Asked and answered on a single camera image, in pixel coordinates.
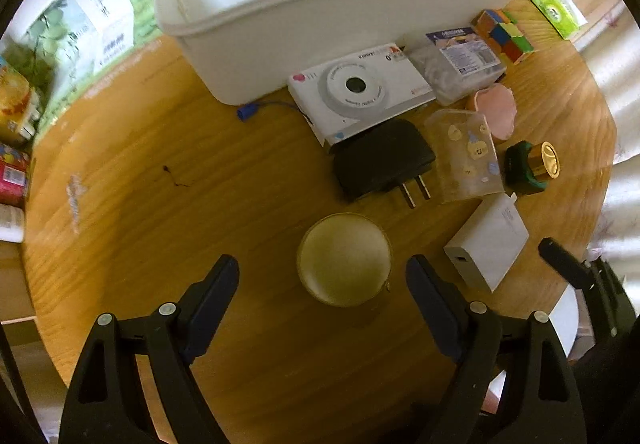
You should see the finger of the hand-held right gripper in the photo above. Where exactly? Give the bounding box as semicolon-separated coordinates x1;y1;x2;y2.
591;257;639;340
538;237;596;290

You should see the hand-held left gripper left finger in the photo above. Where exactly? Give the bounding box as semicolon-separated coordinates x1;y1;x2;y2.
59;253;240;444

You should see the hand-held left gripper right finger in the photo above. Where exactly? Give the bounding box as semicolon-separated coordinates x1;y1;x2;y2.
405;254;596;444

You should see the white charger block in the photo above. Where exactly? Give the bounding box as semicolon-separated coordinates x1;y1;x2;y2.
443;194;530;293

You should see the round beige tin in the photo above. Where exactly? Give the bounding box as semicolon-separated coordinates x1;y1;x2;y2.
296;213;393;309

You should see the green and gold bottle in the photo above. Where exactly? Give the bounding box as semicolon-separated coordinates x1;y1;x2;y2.
504;140;561;196

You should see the clear case with stickers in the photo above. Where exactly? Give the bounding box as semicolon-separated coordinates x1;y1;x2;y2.
424;108;505;203

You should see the pink shell-shaped dish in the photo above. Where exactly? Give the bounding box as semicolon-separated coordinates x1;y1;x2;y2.
466;84;517;140

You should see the colourful puzzle cube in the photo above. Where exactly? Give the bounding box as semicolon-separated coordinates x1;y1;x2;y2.
470;8;538;66

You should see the white plastic storage bin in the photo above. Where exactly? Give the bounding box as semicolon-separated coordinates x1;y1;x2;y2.
150;0;523;106

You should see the black power adapter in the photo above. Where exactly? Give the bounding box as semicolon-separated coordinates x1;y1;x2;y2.
332;118;437;210

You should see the white fabric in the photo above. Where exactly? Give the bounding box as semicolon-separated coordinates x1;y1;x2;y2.
570;0;640;275

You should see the white plastic bottle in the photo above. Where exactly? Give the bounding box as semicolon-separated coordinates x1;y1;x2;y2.
0;204;26;243

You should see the clear box with label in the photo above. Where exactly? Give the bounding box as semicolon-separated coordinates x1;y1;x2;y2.
409;27;507;106

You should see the pink-labelled bottle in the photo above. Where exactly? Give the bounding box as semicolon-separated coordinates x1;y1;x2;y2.
0;144;32;206

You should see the green tissue pack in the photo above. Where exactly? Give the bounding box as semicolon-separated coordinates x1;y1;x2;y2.
531;0;591;41

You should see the green leaf-print mat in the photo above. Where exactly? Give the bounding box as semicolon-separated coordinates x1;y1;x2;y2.
0;0;166;137

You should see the blue cable plug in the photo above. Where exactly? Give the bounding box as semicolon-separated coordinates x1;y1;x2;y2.
237;99;301;123

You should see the white compact camera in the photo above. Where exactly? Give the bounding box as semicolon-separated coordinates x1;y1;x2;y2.
287;43;437;146

